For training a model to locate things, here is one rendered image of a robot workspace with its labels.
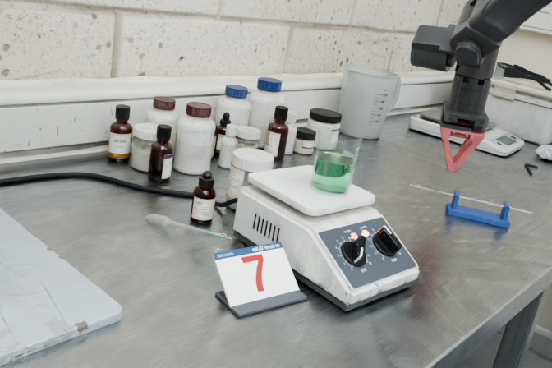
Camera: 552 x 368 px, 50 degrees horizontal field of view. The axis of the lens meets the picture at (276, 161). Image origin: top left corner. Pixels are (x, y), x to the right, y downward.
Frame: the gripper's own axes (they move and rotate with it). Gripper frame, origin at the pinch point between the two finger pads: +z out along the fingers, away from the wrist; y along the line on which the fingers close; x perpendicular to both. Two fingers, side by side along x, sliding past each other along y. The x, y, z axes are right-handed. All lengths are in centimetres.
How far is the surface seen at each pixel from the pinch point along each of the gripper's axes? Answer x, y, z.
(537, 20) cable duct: 25, -108, -21
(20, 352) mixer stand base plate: -35, 62, 5
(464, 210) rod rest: 3.3, 1.7, 7.0
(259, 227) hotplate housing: -23.2, 34.1, 3.0
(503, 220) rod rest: 9.4, 2.3, 7.1
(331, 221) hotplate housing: -14.9, 34.7, 0.0
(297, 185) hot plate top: -20.0, 30.6, -2.0
